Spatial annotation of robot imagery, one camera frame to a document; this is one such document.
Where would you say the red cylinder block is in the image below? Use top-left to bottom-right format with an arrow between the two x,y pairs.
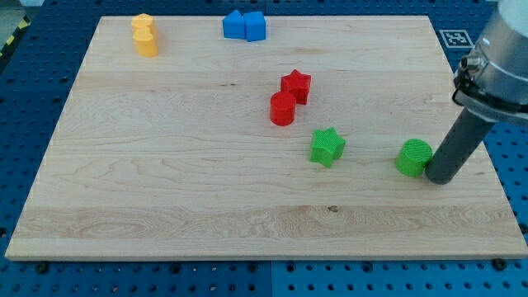
270,92 -> 296,126

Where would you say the wooden board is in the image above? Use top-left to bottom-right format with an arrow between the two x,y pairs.
6,16 -> 527,262

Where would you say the red star block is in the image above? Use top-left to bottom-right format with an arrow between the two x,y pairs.
280,69 -> 312,105

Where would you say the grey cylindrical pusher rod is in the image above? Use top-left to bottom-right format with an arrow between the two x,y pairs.
425,108 -> 495,185

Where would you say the yellow heart block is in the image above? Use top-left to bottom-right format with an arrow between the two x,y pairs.
133,27 -> 158,57

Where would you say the green star block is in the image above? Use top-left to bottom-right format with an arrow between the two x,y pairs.
309,127 -> 346,168

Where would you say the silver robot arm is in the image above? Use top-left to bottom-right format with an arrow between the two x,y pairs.
452,0 -> 527,126

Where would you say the blue triangle block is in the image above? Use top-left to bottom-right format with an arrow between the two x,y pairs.
222,10 -> 247,40

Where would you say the blue cube block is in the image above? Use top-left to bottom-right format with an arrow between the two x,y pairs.
243,12 -> 266,42

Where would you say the green cylinder block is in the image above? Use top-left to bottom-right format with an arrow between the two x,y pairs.
395,139 -> 432,177

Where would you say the yellow pentagon block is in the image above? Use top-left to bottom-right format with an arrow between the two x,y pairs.
130,13 -> 157,36

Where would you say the white fiducial marker tag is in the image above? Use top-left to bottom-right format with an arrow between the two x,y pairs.
439,29 -> 474,49

